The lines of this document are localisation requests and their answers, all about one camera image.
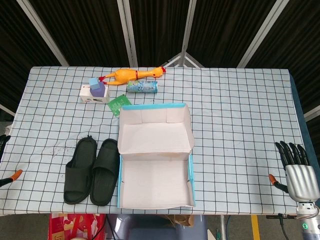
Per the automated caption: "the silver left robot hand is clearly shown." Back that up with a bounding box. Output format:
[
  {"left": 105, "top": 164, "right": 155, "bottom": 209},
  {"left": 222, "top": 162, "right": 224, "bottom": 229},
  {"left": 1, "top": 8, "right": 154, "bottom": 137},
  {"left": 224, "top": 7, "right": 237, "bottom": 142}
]
[{"left": 0, "top": 134, "right": 23, "bottom": 188}]

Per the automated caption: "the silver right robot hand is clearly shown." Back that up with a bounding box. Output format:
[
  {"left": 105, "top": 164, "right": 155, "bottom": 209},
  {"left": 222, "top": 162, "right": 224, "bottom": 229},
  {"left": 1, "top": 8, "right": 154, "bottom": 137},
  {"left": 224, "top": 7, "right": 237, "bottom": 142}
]
[{"left": 268, "top": 141, "right": 320, "bottom": 202}]

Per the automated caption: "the black slipper with frayed tip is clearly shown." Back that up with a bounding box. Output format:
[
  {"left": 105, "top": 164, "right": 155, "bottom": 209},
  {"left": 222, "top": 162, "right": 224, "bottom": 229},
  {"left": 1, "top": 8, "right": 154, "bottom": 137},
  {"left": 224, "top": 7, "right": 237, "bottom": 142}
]
[{"left": 63, "top": 134, "right": 98, "bottom": 205}]

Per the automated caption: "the light blue shoe box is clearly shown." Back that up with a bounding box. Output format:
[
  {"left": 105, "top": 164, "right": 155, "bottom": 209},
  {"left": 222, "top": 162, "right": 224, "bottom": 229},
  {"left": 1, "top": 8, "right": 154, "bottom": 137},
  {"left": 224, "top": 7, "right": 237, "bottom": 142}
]
[{"left": 116, "top": 102, "right": 196, "bottom": 210}]

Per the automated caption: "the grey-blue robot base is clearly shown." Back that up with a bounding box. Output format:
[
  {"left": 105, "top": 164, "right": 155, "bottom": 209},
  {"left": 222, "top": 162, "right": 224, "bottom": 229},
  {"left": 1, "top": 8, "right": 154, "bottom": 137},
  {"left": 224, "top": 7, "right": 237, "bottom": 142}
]
[{"left": 107, "top": 214, "right": 208, "bottom": 240}]

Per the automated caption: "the blue table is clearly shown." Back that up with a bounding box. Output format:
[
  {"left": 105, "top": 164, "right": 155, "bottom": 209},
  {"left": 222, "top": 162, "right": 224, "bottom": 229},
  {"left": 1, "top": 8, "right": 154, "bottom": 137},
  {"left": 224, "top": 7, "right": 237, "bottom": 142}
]
[{"left": 289, "top": 72, "right": 317, "bottom": 161}]

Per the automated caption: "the red shopping bag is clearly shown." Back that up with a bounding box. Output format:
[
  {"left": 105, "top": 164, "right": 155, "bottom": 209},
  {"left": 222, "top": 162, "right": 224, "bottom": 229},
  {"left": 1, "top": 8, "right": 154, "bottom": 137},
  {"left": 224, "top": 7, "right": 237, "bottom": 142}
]
[{"left": 48, "top": 213, "right": 107, "bottom": 240}]

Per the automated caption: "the black-checked pale blue tablecloth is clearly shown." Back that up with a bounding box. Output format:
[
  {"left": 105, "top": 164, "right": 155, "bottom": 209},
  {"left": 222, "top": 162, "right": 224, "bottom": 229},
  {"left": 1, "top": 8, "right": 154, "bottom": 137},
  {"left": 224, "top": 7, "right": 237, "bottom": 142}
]
[{"left": 0, "top": 66, "right": 312, "bottom": 216}]

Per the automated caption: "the metal table leg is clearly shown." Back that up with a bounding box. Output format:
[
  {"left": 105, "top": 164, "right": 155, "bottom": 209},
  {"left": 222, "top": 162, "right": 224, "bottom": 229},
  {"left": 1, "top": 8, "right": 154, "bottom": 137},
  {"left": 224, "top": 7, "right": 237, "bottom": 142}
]
[{"left": 219, "top": 215, "right": 226, "bottom": 240}]

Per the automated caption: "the white stapler carton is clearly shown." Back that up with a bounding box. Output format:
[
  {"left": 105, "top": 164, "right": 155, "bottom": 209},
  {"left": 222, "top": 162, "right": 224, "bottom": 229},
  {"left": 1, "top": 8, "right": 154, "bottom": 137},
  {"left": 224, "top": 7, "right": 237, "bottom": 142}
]
[{"left": 79, "top": 84, "right": 111, "bottom": 105}]

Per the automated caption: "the purple foam block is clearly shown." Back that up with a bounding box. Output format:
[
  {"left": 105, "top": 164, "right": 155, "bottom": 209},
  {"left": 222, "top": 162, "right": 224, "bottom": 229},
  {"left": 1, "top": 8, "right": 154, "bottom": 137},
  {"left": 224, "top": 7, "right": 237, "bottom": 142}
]
[{"left": 89, "top": 82, "right": 106, "bottom": 98}]

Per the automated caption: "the light blue foam block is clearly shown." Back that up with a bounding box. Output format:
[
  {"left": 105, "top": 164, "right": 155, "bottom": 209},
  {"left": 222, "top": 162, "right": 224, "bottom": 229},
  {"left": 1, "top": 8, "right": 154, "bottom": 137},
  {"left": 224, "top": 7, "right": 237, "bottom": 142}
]
[{"left": 89, "top": 77, "right": 101, "bottom": 90}]

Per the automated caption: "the green card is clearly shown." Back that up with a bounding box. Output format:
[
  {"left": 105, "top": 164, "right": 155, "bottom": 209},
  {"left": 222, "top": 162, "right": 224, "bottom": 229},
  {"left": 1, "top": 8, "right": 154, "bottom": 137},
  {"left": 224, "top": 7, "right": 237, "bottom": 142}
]
[{"left": 107, "top": 94, "right": 132, "bottom": 118}]

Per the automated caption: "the brown paper bag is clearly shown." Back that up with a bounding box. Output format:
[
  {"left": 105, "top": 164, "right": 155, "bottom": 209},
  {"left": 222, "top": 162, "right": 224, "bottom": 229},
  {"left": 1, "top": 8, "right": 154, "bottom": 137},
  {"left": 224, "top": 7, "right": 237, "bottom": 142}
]
[{"left": 162, "top": 214, "right": 195, "bottom": 228}]

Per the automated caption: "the yellow rubber chicken toy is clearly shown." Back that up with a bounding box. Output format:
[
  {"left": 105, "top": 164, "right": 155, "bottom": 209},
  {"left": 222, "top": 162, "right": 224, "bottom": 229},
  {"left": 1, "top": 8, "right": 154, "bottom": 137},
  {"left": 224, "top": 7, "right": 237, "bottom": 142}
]
[{"left": 97, "top": 66, "right": 167, "bottom": 87}]

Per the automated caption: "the white triangular metal brace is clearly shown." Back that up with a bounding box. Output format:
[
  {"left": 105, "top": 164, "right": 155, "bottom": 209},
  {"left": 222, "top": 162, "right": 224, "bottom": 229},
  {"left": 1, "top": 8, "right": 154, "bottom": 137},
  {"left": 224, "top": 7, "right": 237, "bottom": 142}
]
[{"left": 162, "top": 52, "right": 206, "bottom": 68}]

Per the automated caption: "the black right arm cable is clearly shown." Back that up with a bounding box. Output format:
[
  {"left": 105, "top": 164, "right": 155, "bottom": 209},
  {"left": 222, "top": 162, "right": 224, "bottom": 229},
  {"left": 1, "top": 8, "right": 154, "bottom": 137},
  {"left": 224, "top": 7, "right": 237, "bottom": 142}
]
[{"left": 266, "top": 212, "right": 301, "bottom": 240}]

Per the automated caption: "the white metal frame bar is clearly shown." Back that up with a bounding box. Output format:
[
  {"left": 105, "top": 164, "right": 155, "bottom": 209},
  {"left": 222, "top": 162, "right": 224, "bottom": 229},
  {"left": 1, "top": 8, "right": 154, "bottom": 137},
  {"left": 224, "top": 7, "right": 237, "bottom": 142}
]
[
  {"left": 303, "top": 104, "right": 320, "bottom": 121},
  {"left": 0, "top": 103, "right": 16, "bottom": 117}
]

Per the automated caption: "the white metal screen post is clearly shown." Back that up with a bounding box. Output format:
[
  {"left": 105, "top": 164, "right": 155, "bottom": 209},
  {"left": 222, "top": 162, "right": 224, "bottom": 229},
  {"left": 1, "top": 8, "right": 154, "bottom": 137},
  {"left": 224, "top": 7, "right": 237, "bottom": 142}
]
[
  {"left": 16, "top": 0, "right": 70, "bottom": 67},
  {"left": 116, "top": 0, "right": 139, "bottom": 68},
  {"left": 179, "top": 0, "right": 198, "bottom": 55},
  {"left": 236, "top": 0, "right": 286, "bottom": 68}
]

